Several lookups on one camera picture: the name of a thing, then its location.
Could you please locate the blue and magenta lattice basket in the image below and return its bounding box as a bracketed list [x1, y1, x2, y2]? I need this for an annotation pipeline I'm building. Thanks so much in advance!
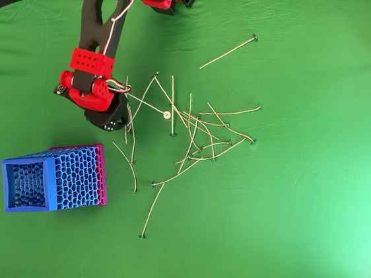
[0, 133, 114, 223]

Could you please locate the green cloth with black rim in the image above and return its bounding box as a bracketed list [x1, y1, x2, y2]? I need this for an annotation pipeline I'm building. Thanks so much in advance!
[0, 0, 371, 278]

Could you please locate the striped gripper servo cable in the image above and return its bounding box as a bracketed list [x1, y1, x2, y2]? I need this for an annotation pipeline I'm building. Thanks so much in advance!
[104, 77, 133, 95]

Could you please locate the white servo cable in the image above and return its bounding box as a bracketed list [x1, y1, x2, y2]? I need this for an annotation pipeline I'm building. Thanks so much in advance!
[103, 0, 134, 57]

